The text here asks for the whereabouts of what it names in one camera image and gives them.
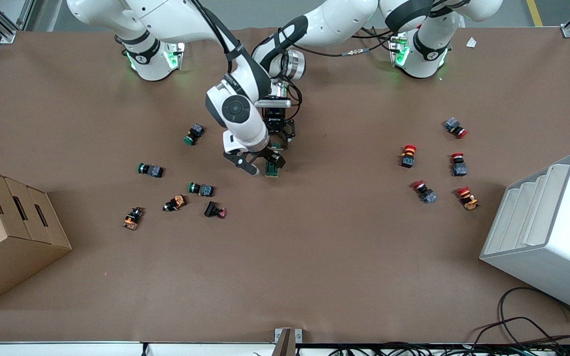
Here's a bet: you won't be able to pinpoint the red pushbutton yellow striped collar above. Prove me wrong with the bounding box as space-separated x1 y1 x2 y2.
400 144 418 169

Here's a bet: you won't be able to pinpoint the red pushbutton blue-grey body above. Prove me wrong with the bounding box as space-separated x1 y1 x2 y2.
412 180 438 204
451 152 468 177
444 117 469 139

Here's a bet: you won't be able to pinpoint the black switch red knob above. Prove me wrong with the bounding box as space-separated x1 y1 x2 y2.
204 201 228 219

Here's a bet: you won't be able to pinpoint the white divided storage bin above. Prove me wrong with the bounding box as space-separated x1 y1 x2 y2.
479 153 570 318

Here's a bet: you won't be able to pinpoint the black pushbutton orange body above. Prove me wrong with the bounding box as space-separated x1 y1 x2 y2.
122 207 144 231
162 194 188 213

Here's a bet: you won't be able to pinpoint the black looped cable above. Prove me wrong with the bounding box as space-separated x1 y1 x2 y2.
499 287 570 347

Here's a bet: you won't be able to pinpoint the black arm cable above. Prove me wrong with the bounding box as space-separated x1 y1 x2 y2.
191 0 246 87

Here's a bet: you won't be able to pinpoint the white edge rail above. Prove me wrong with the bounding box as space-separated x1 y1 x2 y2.
0 341 276 356

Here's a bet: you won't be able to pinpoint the black cable metal connector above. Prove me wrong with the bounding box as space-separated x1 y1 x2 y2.
290 30 404 57

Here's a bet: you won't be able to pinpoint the black floor cable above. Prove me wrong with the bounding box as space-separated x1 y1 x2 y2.
471 316 570 348

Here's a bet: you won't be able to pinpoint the metal table bracket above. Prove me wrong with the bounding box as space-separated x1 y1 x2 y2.
274 327 303 356

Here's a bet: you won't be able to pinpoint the red pushbutton orange body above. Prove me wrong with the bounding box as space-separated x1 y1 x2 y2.
457 186 480 211

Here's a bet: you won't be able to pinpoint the brown cardboard box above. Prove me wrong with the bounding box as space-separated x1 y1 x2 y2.
0 165 73 311

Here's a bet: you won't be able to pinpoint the green load switch tan base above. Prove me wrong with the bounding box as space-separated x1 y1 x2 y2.
264 141 285 178

